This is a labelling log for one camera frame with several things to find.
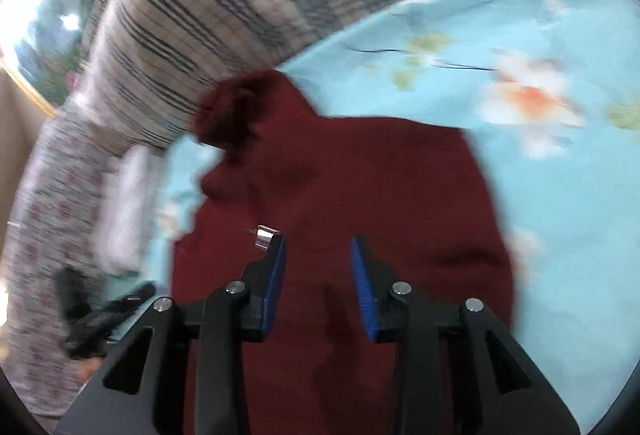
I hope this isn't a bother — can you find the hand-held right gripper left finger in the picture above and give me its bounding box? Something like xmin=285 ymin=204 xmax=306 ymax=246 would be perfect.
xmin=55 ymin=225 xmax=288 ymax=435

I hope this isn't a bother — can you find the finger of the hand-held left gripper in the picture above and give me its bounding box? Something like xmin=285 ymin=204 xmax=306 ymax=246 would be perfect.
xmin=106 ymin=281 xmax=159 ymax=322

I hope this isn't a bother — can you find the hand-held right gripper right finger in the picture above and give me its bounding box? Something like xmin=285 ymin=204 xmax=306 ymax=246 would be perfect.
xmin=350 ymin=235 xmax=583 ymax=435

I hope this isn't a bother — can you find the dark red sweater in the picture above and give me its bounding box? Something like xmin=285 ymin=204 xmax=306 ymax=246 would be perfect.
xmin=170 ymin=69 xmax=516 ymax=435

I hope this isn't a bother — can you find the white folded cloth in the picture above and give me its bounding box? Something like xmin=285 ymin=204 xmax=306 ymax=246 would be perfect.
xmin=92 ymin=145 xmax=166 ymax=276

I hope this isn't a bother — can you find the pink floral pillow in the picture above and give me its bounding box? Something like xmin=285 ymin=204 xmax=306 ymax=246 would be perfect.
xmin=0 ymin=100 xmax=131 ymax=418

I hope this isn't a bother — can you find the light blue floral bedsheet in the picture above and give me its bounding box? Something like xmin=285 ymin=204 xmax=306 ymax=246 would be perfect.
xmin=100 ymin=0 xmax=640 ymax=435

